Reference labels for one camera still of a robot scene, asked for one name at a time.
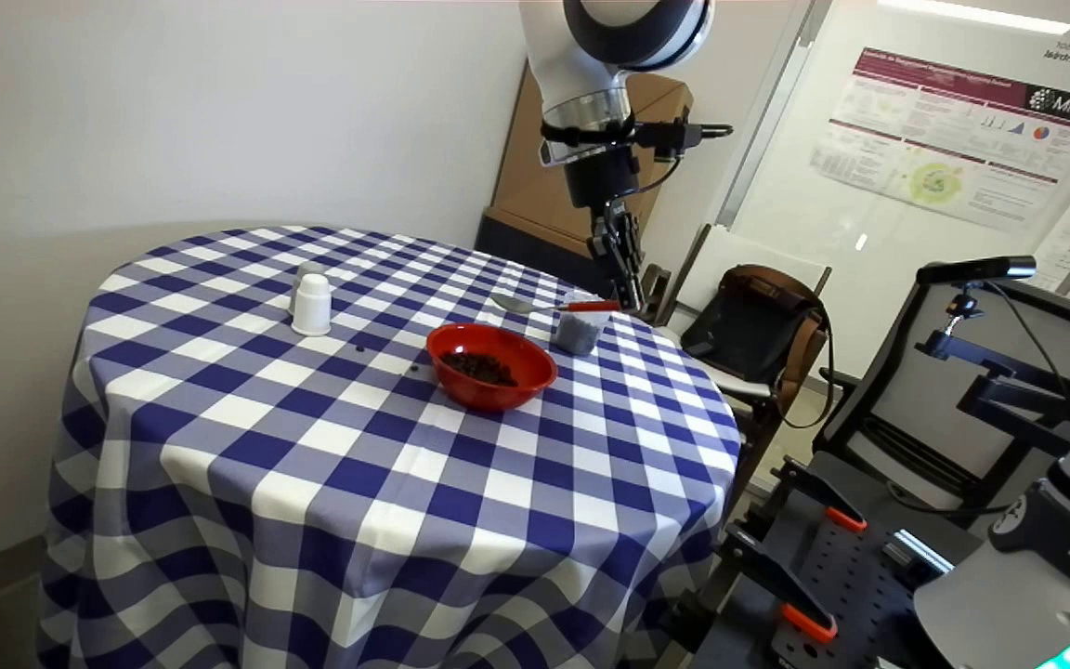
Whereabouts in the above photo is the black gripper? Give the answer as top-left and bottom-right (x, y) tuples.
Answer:
(560, 152), (650, 311)

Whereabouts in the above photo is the clear plastic measuring cup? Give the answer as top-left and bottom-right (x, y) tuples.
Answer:
(553, 288), (615, 360)

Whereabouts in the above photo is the red plastic bowl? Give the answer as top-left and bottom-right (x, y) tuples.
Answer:
(419, 319), (560, 417)

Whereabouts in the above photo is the white panel board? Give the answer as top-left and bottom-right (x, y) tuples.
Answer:
(669, 219), (832, 328)

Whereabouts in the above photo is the black bag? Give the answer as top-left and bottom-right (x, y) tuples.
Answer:
(681, 292), (800, 386)

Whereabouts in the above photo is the brown wooden chair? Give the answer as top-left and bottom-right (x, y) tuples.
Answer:
(678, 260), (840, 440)

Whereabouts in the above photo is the small white plastic bottle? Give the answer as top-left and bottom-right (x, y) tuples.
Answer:
(289, 272), (338, 343)

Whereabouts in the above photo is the black mesh office chair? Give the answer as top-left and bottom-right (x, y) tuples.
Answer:
(815, 251), (1070, 532)

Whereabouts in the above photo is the orange black bar clamp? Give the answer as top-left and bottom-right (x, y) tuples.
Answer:
(766, 458), (871, 537)
(721, 524), (842, 649)

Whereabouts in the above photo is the blue white checkered tablecloth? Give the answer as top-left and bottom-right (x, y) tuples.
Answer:
(35, 219), (751, 669)

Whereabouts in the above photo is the dark grey base platform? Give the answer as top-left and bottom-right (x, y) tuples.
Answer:
(681, 451), (938, 669)

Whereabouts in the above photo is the black perforated mounting board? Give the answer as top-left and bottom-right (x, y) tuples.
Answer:
(756, 488), (1011, 669)

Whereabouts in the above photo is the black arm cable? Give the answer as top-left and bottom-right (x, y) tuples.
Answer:
(624, 124), (688, 202)

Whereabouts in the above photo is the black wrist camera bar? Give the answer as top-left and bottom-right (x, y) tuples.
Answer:
(538, 110), (735, 171)

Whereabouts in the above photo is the black stereo camera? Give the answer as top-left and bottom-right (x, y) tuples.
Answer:
(913, 251), (1042, 288)

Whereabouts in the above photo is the scientific wall poster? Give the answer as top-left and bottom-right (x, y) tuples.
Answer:
(805, 46), (1070, 238)

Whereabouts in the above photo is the blue articulated camera mount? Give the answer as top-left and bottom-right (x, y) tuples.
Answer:
(909, 286), (1070, 431)

